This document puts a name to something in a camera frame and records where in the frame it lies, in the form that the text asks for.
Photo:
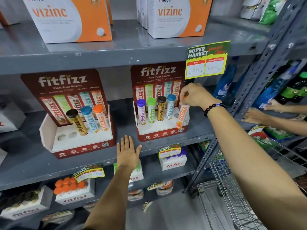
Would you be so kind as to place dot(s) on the white box of orange-capped tubes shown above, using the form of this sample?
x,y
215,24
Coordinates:
x,y
74,195

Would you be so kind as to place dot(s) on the white box of purple-capped tubes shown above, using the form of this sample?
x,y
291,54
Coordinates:
x,y
173,163

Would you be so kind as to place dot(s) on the blue-capped tablet tube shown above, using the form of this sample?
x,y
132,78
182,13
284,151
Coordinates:
x,y
90,119
170,106

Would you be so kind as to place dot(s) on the large white orange carton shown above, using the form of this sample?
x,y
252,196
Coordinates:
x,y
67,19
177,16

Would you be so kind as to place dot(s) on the person's left little finger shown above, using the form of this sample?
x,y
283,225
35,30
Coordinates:
x,y
118,150

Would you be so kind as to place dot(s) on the white box of green-capped tubes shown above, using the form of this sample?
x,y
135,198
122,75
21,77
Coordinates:
x,y
137,174

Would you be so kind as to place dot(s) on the brown-capped gold tablet tube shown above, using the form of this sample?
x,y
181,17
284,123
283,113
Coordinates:
x,y
161,108
78,123

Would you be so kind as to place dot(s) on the white box of dark-capped tubes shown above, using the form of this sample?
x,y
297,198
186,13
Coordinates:
x,y
26,204

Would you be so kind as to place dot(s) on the person's right hand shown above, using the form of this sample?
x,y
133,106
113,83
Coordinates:
x,y
197,95

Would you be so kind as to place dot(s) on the green red packet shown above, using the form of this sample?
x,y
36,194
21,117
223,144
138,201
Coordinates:
x,y
263,138

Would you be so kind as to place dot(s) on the person's left forearm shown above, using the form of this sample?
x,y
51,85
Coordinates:
x,y
110,201

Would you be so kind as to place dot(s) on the large yellow green price tag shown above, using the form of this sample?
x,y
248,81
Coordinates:
x,y
207,59

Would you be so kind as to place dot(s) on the clear jar with label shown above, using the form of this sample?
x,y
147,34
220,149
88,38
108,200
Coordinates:
x,y
165,188
135,195

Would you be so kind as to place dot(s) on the green-capped tablet tube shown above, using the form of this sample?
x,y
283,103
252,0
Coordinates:
x,y
151,111

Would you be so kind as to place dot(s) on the green plastic bottle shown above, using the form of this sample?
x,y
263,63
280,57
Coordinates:
x,y
293,89

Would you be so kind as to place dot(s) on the orange-capped white orange tablet tube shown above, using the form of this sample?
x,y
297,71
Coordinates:
x,y
102,118
182,116

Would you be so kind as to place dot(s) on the blue plastic bottle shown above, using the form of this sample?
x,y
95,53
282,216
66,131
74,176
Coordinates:
x,y
275,89
224,82

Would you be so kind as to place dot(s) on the person's right forearm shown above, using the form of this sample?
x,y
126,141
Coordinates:
x,y
251,165

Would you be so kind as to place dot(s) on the white cartons behind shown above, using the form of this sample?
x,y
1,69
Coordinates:
x,y
142,11

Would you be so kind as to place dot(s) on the purple-capped tablet tube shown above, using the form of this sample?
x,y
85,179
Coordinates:
x,y
141,112

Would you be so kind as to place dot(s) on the grey metal shelf rack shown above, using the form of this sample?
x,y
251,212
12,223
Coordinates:
x,y
144,49

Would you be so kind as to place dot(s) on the maroon cardboard tube display stand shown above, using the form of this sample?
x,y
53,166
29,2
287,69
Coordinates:
x,y
157,71
60,81

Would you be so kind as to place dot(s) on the person's left middle finger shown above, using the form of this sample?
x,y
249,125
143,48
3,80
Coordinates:
x,y
127,142

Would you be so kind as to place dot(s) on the person's right fingers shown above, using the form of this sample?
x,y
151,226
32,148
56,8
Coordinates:
x,y
185,89

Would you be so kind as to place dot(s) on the small yellow green price tag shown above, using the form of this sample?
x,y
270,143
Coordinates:
x,y
147,205
89,173
154,186
169,150

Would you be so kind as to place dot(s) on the white carton with red print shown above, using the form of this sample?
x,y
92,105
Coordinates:
x,y
9,117

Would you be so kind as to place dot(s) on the person's left hand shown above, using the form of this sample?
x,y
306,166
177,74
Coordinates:
x,y
127,156

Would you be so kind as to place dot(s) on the white snack packets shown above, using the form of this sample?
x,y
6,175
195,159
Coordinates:
x,y
250,8

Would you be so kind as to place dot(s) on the green snack packet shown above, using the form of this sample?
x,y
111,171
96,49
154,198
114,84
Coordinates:
x,y
272,10

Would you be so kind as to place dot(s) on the person's left thumb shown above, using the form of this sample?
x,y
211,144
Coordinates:
x,y
138,150

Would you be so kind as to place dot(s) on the another person's forearm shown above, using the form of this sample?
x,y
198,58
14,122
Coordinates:
x,y
295,108
287,124

